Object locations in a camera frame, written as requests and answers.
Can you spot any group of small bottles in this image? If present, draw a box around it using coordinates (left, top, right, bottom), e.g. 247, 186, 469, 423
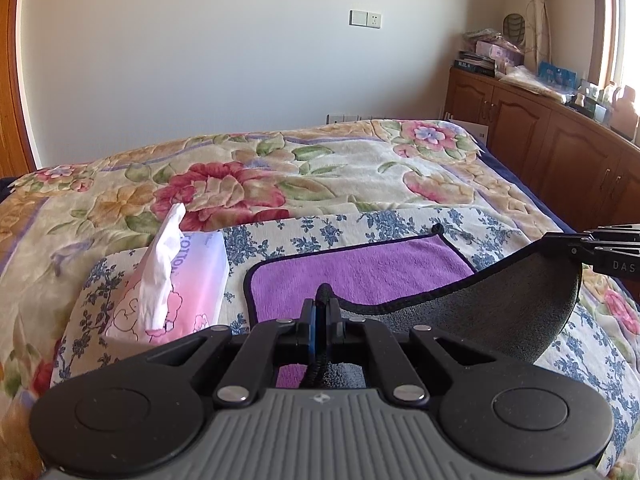
567, 81, 640, 133

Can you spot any floral blanket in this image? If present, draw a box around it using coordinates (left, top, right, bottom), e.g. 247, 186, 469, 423
0, 119, 640, 480

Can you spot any pink tissue box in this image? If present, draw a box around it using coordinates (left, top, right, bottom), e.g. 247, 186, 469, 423
102, 203, 230, 347

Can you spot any stack of dark books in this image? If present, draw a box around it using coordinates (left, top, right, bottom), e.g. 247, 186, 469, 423
452, 51, 501, 78

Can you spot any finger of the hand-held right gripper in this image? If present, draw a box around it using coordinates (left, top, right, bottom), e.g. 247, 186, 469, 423
542, 224, 640, 264

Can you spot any white wall switch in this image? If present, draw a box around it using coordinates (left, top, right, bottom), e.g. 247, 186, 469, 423
349, 10, 382, 29

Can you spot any purple and grey towel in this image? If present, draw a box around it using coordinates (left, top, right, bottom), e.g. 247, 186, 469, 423
243, 223, 584, 391

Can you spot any blue floral white cloth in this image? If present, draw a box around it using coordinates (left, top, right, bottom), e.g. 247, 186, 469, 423
50, 207, 640, 480

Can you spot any dark woven fan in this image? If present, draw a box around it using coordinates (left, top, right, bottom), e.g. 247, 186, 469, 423
502, 12, 527, 47

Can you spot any clear plastic bag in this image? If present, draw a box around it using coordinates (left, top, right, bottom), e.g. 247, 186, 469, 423
495, 65, 568, 98

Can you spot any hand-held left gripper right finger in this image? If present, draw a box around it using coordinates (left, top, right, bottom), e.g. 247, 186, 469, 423
320, 298, 502, 408

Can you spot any wooden window frame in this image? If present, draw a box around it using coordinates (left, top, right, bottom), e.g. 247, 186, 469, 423
597, 0, 640, 88

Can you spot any dark blue bedsheet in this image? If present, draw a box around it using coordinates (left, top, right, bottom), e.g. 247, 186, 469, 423
442, 119, 578, 235

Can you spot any wooden door frame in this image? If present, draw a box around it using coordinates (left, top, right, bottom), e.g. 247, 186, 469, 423
0, 0, 37, 177

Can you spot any patterned curtain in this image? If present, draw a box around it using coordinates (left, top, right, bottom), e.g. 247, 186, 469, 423
519, 0, 552, 70

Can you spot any blue packet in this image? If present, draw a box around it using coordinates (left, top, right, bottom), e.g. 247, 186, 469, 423
537, 61, 577, 89

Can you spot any wooden cabinet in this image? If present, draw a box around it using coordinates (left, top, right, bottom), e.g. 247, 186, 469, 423
444, 67, 640, 235

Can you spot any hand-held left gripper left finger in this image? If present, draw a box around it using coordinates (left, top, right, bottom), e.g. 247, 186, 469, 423
145, 299, 317, 408

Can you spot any white box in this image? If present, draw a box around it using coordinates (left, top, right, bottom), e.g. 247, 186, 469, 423
451, 119, 489, 144

